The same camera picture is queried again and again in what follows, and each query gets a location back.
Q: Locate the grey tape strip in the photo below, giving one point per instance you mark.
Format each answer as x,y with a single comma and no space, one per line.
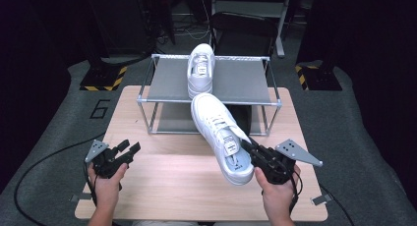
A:
80,197
321,199

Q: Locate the person's left hand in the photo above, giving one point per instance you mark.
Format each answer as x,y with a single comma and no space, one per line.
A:
106,193

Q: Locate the grey metal shoe rack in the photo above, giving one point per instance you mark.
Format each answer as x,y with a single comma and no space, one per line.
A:
164,78

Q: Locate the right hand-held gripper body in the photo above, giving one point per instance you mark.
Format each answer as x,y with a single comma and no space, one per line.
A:
275,165

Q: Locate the white sneaker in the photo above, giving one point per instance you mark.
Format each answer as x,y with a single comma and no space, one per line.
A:
200,83
213,121

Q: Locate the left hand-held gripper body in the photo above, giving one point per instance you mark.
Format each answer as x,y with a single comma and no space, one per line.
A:
108,162

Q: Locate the white metal desk frame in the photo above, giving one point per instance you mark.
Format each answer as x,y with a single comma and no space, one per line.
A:
249,6

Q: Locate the person's right hand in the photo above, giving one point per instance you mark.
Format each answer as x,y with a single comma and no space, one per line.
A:
278,199

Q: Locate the hazard striped stand base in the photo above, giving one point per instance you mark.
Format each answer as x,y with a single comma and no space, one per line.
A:
319,78
101,80

